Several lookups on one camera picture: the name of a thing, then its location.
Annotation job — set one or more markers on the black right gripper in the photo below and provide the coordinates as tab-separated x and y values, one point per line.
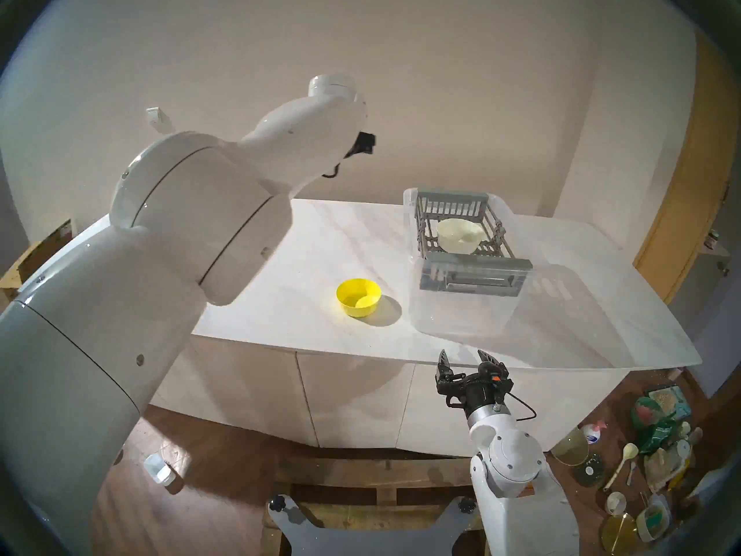
477	390

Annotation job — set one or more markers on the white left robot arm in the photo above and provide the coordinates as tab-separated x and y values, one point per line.
145	271

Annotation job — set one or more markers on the cream plastic bowl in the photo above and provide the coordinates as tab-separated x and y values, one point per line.
460	235

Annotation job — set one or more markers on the green snack bag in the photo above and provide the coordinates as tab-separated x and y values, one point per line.
651	424

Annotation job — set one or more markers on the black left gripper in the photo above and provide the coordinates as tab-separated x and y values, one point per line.
360	142

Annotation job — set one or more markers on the large cream spoon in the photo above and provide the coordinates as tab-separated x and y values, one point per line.
628	450

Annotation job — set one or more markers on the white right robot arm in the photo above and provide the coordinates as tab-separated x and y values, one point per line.
521	503

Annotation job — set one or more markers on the small white cup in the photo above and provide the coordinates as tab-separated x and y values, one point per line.
615	503

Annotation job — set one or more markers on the clear bag of utensils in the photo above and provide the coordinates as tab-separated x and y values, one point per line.
666	465

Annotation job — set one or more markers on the dark round glass lid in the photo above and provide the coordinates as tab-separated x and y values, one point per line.
589	469

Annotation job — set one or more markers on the grey plastic drying rack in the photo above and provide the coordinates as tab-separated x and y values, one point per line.
474	268

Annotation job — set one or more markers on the amber round plate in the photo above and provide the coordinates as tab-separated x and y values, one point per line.
618	534

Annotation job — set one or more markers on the small jar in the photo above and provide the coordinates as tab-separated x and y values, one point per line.
711	239

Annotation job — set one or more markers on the white counter cabinet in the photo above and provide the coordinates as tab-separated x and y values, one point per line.
359	392

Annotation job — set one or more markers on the blue food box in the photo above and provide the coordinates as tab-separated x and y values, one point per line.
668	399

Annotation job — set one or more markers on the white container green contents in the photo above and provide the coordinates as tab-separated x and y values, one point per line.
653	520

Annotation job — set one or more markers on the black base knob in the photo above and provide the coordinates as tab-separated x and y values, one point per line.
277	503
466	505

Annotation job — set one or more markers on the brown cardboard box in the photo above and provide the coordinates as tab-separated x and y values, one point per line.
35	259

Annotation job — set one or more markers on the white plastic container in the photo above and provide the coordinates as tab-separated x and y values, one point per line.
157	469

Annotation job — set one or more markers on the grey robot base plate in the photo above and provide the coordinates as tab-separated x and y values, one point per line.
370	537

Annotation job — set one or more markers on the white bottle pink cap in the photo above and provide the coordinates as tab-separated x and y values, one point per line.
591	432

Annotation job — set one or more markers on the wooden door frame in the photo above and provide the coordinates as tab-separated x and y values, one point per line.
694	155

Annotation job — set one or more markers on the white wall switch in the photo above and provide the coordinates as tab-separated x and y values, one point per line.
155	119

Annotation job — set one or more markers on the amber glass lid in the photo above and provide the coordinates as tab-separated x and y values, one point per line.
570	446

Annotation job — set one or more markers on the clear plastic storage bin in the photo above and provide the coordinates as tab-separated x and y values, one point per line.
463	317

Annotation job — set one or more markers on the yellow plastic bowl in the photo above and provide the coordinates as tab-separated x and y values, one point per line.
359	297

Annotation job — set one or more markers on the small grey spoon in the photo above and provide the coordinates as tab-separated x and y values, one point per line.
631	472

